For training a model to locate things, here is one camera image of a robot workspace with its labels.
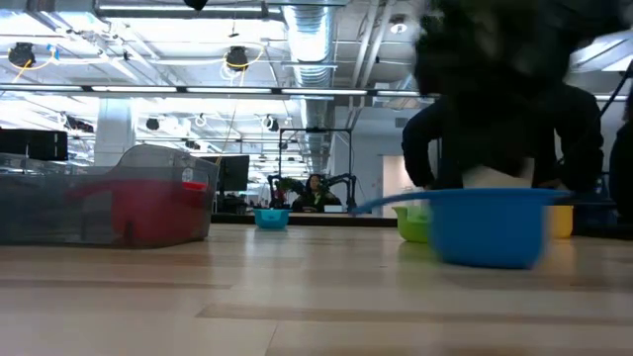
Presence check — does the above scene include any person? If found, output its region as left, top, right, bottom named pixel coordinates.
left=291, top=173, right=342, bottom=214

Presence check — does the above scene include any grey plastic basket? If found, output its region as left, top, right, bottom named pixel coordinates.
left=0, top=143, right=220, bottom=249

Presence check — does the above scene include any long ceiling light strip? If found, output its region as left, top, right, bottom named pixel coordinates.
left=0, top=84, right=421, bottom=98

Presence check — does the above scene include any potted plant in white pot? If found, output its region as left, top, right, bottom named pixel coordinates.
left=462, top=165, right=536, bottom=190

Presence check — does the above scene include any silver ventilation duct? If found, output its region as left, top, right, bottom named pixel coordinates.
left=281, top=0, right=343, bottom=174

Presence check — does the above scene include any red measuring cup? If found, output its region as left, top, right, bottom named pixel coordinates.
left=66, top=178, right=209, bottom=247

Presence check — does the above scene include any black screen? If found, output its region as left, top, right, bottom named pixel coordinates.
left=0, top=129, right=69, bottom=162

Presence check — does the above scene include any black monitor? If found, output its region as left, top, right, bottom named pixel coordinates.
left=200, top=154, right=251, bottom=214

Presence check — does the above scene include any black background frame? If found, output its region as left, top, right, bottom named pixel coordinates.
left=278, top=127, right=353, bottom=212

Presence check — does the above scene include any black ceiling cable reel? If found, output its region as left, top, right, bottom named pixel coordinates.
left=226, top=45, right=250, bottom=72
left=7, top=42, right=37, bottom=68

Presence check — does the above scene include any yellow measuring cup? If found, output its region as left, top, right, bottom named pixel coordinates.
left=545, top=205, right=575, bottom=240

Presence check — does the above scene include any large blue measuring cup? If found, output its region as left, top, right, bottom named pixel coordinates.
left=349, top=187, right=573, bottom=271

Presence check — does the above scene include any green measuring cup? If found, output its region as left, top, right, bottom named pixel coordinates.
left=393, top=205, right=432, bottom=244

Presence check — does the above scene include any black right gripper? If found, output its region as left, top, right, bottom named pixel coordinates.
left=400, top=0, right=633, bottom=194

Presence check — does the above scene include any teal measuring cup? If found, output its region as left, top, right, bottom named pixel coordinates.
left=252, top=208, right=292, bottom=230

